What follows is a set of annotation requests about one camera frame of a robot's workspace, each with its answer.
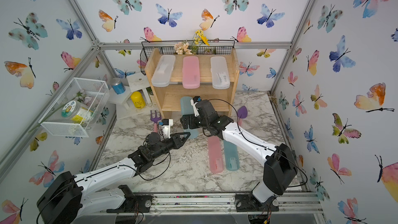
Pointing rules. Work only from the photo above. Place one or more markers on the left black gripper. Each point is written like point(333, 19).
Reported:
point(176, 141)

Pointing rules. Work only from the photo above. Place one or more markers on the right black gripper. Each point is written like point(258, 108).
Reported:
point(192, 118)

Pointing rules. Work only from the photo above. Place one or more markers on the teal pencil case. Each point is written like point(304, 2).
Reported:
point(231, 156)
point(186, 109)

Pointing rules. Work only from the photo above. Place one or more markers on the pink pencil case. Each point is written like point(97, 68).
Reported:
point(191, 72)
point(216, 164)

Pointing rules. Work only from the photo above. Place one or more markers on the pink pencil case top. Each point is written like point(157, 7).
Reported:
point(191, 72)

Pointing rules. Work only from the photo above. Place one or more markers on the clear pencil case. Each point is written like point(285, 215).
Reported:
point(219, 73)
point(163, 72)

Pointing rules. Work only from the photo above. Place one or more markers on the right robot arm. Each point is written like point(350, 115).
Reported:
point(279, 169)

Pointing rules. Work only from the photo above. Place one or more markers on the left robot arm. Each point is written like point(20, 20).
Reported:
point(70, 196)

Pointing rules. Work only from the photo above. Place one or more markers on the wooden two-tier shelf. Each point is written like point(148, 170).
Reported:
point(168, 98)

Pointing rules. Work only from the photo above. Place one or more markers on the purple pink toy rake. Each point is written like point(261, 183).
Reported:
point(155, 117)

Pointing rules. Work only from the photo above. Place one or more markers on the purple pink toy shovel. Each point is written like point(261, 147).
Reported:
point(242, 112)

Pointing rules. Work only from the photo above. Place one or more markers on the yellow bottle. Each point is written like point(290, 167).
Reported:
point(138, 100)

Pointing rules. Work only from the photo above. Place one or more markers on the white small step stool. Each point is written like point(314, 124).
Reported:
point(124, 105)

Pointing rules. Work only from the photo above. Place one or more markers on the artificial flowers bunch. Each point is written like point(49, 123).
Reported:
point(192, 47)

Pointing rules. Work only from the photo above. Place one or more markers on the blue metallic can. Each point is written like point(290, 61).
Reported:
point(117, 86)

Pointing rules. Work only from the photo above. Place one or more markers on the round green lid jar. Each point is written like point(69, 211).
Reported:
point(76, 112)

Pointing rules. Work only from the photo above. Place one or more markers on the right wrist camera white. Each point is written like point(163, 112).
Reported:
point(194, 101)

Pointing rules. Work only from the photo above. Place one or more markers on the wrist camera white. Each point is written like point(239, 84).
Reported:
point(194, 101)
point(164, 128)

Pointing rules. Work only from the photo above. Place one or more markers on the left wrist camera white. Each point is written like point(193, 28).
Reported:
point(164, 128)

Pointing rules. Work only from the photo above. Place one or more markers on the black wire basket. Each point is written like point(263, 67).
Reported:
point(216, 47)

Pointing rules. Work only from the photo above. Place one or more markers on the white wire mesh basket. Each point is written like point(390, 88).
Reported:
point(92, 93)

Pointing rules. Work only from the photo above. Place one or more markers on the aluminium front rail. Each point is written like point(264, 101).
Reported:
point(199, 203)

